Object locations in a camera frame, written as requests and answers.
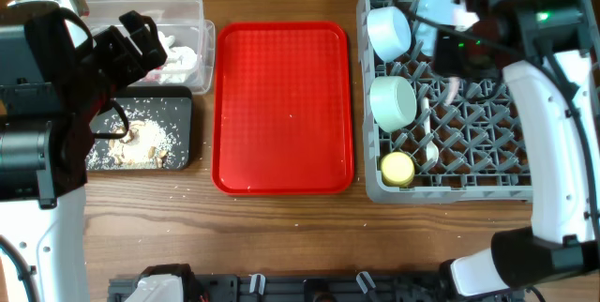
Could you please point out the food scraps pile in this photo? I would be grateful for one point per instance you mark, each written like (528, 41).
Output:
(151, 142)

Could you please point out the yellow plastic cup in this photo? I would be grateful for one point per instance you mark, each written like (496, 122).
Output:
(397, 169)

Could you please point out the light blue plate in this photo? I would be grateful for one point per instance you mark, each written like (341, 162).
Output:
(438, 11)

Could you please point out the mint green bowl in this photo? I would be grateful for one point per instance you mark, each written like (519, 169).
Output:
(393, 102)

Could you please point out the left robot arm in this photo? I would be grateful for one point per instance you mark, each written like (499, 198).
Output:
(56, 78)

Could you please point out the light blue bowl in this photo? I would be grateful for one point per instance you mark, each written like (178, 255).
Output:
(389, 33)

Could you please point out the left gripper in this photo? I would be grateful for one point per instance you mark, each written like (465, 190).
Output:
(132, 67)

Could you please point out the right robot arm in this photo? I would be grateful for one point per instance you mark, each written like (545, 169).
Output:
(542, 48)

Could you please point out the black waste tray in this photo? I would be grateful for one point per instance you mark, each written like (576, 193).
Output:
(173, 102)

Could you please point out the clear plastic waste bin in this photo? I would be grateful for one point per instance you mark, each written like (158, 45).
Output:
(183, 19)

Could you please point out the red serving tray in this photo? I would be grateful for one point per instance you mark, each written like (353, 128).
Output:
(283, 119)

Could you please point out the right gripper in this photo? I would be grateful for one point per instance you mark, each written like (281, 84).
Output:
(442, 64)

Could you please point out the grey dishwasher rack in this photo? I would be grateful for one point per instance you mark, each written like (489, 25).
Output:
(479, 136)

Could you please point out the white plastic spoon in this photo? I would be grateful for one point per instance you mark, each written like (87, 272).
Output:
(432, 150)

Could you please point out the red snack wrapper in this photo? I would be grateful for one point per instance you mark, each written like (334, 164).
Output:
(152, 77)

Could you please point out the white plastic fork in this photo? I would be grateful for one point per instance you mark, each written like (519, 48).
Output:
(452, 90)

